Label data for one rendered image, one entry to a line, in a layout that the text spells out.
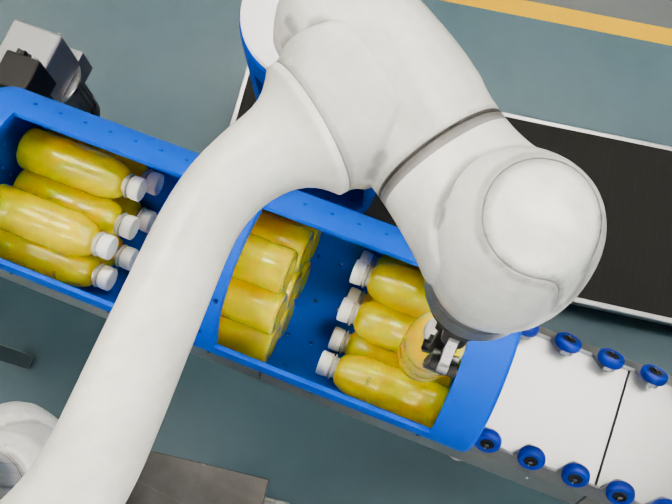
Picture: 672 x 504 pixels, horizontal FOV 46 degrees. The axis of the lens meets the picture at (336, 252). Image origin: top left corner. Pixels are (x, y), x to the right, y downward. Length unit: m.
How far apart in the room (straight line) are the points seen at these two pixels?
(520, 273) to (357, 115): 0.15
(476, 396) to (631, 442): 0.42
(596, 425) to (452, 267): 0.98
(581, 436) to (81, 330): 1.53
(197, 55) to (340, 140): 2.17
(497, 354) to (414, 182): 0.62
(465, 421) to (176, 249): 0.70
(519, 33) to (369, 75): 2.22
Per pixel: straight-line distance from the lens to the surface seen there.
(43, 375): 2.48
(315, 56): 0.53
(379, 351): 1.28
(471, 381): 1.10
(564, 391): 1.43
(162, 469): 1.33
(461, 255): 0.47
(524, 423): 1.41
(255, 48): 1.46
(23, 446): 1.09
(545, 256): 0.45
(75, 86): 1.85
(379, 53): 0.53
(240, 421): 2.33
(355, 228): 1.15
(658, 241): 2.41
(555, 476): 1.42
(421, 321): 0.91
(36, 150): 1.35
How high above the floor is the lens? 2.30
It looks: 75 degrees down
